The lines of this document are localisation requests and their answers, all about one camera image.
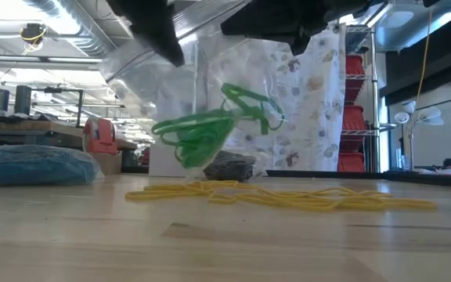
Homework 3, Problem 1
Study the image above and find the thin green rubber band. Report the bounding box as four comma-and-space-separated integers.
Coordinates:
176, 117, 229, 165
248, 96, 286, 132
150, 110, 236, 137
172, 125, 230, 170

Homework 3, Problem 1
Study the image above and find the black cylinder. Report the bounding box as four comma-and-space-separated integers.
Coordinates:
13, 85, 34, 115
0, 88, 11, 118

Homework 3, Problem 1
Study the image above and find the red tape dispenser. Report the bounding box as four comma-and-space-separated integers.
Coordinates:
82, 117, 119, 155

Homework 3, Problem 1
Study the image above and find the silver ceiling duct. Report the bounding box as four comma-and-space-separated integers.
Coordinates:
373, 0, 451, 54

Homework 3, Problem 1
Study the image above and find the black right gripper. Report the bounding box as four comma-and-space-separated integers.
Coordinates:
220, 0, 371, 56

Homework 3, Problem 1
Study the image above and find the workbench with grey frame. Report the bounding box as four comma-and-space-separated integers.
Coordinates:
0, 118, 139, 152

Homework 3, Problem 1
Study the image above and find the red plastic bin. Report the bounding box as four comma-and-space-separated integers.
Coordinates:
337, 151, 366, 173
345, 54, 367, 105
338, 104, 369, 152

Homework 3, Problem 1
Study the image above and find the yellow cable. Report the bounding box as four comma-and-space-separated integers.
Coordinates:
415, 0, 435, 109

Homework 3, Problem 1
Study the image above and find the ceiling device with yellow cable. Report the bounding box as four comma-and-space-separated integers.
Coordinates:
18, 22, 49, 45

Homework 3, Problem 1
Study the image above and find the dark navy rubber band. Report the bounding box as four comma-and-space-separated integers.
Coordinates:
209, 164, 256, 183

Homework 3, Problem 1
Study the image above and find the grey ceiling pipe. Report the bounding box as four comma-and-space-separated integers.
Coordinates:
0, 53, 105, 66

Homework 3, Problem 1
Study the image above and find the black metal stand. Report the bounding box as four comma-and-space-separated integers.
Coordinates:
31, 86, 85, 127

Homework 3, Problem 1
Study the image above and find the white flower-shaped lamp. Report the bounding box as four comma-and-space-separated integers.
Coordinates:
393, 99, 446, 169

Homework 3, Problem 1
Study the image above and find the clear plastic zip bag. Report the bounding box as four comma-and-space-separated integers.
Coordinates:
98, 0, 289, 181
0, 144, 102, 186
202, 150, 266, 183

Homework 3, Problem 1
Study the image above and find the black aluminium table frame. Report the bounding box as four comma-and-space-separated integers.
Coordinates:
265, 168, 451, 189

